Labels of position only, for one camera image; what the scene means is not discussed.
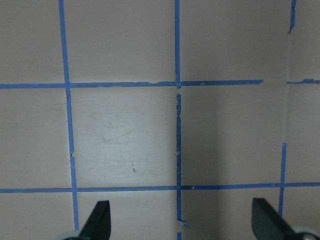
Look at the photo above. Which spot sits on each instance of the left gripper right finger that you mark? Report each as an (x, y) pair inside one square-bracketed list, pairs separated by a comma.
[(266, 223)]

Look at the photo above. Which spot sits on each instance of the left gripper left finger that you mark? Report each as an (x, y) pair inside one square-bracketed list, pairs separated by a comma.
[(98, 225)]

